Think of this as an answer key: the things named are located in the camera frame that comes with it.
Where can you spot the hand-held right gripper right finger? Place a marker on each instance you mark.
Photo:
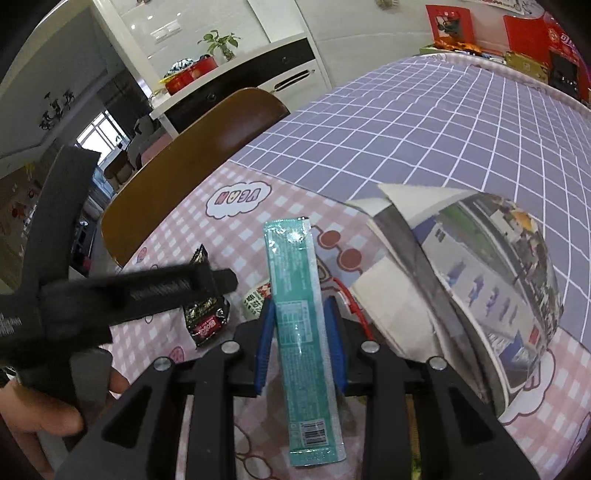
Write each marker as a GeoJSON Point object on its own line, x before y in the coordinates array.
{"type": "Point", "coordinates": [334, 346]}

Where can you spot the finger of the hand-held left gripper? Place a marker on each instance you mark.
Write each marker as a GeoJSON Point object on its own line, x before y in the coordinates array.
{"type": "Point", "coordinates": [175, 288]}
{"type": "Point", "coordinates": [62, 217]}

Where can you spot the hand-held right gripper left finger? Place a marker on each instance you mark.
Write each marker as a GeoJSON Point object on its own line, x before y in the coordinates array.
{"type": "Point", "coordinates": [265, 350]}

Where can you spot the long teal packet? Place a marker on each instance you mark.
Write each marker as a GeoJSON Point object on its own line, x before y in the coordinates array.
{"type": "Point", "coordinates": [300, 346]}

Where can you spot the green white small wrapper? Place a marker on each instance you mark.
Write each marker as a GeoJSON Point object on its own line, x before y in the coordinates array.
{"type": "Point", "coordinates": [255, 300]}

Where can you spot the magazine paper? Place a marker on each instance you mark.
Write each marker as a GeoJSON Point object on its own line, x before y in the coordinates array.
{"type": "Point", "coordinates": [485, 277]}

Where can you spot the person's left hand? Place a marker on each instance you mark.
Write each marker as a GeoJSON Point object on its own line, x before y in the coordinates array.
{"type": "Point", "coordinates": [32, 415]}

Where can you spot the pink checked tablecloth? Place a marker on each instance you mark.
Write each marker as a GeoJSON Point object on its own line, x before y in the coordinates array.
{"type": "Point", "coordinates": [231, 207]}

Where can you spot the black chandelier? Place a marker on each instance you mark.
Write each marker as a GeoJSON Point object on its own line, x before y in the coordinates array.
{"type": "Point", "coordinates": [57, 110]}

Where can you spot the brown wooden chair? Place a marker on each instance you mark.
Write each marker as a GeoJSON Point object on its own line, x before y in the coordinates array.
{"type": "Point", "coordinates": [184, 161]}

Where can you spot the dark patterned cloth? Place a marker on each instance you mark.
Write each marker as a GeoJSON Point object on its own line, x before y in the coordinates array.
{"type": "Point", "coordinates": [180, 68]}

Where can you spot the red round tin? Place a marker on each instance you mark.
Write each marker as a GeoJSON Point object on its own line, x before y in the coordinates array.
{"type": "Point", "coordinates": [191, 76]}

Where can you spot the white sideboard cabinet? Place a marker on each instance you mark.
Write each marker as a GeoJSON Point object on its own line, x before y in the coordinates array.
{"type": "Point", "coordinates": [258, 69]}

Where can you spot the green potted plant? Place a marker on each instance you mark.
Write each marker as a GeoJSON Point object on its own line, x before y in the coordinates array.
{"type": "Point", "coordinates": [221, 44]}

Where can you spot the purple grid tablecloth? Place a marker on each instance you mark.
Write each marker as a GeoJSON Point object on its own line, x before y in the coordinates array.
{"type": "Point", "coordinates": [415, 115]}

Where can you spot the yellow green flat boxes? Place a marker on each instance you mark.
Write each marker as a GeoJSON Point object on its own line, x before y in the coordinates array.
{"type": "Point", "coordinates": [526, 62]}

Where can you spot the red gift box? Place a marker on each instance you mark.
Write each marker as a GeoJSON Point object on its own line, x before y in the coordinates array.
{"type": "Point", "coordinates": [450, 23]}

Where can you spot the black box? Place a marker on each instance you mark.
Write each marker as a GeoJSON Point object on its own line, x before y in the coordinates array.
{"type": "Point", "coordinates": [565, 74]}

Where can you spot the red gift bags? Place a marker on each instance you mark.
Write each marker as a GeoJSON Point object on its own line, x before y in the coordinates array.
{"type": "Point", "coordinates": [526, 34]}

